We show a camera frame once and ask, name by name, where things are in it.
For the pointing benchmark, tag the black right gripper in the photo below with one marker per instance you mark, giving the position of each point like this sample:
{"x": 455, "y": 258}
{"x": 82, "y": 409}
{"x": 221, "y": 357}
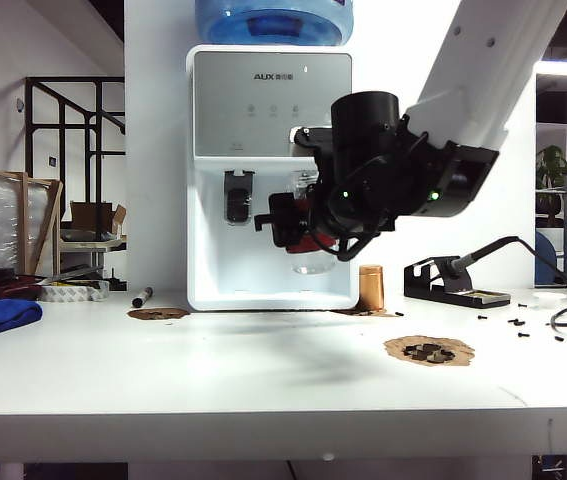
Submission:
{"x": 322, "y": 175}

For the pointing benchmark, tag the glass bottle with red bands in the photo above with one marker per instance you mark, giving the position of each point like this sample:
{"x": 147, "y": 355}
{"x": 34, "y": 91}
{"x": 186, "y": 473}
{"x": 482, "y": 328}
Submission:
{"x": 305, "y": 246}

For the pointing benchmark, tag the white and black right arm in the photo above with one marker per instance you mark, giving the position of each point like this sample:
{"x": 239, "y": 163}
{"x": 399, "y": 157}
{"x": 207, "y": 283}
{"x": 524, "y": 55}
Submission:
{"x": 488, "y": 65}

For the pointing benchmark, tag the black dispenser tap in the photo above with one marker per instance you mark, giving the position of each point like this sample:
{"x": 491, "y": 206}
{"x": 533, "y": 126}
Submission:
{"x": 238, "y": 197}

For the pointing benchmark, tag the white AUX water dispenser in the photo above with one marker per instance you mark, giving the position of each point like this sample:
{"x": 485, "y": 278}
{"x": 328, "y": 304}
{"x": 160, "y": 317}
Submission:
{"x": 223, "y": 100}

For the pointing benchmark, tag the blue water jug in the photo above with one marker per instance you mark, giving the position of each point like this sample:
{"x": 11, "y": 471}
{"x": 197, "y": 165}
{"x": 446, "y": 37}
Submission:
{"x": 273, "y": 22}

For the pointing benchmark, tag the copper cylindrical canister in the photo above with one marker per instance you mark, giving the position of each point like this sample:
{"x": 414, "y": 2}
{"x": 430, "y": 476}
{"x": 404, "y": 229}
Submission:
{"x": 371, "y": 290}

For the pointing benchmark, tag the brown patch under canister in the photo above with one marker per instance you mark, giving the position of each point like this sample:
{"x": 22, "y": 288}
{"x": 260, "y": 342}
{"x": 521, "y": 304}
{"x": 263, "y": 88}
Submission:
{"x": 363, "y": 313}

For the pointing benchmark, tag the black soldering iron stand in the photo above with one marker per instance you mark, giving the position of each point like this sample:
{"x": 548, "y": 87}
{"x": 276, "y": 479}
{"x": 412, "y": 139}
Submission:
{"x": 420, "y": 287}

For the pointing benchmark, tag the flat brown patch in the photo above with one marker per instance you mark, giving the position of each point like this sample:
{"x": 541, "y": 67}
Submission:
{"x": 155, "y": 314}

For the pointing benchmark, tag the black marker pen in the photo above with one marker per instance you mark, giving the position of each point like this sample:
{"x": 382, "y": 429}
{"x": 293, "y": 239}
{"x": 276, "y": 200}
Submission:
{"x": 142, "y": 298}

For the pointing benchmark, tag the pile of dark chips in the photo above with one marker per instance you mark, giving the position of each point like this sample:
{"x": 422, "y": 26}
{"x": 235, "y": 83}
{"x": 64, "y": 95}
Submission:
{"x": 425, "y": 352}

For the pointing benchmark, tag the brown cardboard box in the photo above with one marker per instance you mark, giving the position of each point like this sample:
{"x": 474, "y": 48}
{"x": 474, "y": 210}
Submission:
{"x": 90, "y": 215}

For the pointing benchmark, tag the black soldering iron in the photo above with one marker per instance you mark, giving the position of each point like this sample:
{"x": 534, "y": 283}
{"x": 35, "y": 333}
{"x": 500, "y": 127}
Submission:
{"x": 483, "y": 252}

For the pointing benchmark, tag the brown patch with chips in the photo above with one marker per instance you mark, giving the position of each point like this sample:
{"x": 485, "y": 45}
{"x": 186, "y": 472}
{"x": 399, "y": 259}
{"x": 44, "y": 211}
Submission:
{"x": 458, "y": 352}

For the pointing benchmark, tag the black stair railing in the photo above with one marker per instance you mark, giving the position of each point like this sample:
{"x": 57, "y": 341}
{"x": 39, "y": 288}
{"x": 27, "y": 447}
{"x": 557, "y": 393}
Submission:
{"x": 63, "y": 130}

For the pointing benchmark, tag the blue chair back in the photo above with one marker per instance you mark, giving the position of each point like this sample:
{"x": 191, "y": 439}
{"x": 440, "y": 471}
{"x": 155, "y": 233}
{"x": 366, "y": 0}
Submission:
{"x": 543, "y": 260}

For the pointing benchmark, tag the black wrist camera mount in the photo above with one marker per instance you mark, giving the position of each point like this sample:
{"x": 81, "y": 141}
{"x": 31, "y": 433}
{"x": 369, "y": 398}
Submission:
{"x": 315, "y": 140}

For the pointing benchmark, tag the dark wall switch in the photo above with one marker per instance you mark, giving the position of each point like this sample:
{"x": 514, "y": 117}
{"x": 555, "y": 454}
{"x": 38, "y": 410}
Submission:
{"x": 53, "y": 162}

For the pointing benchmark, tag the wall security camera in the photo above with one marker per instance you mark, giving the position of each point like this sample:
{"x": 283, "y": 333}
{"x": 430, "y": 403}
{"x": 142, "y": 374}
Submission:
{"x": 19, "y": 106}

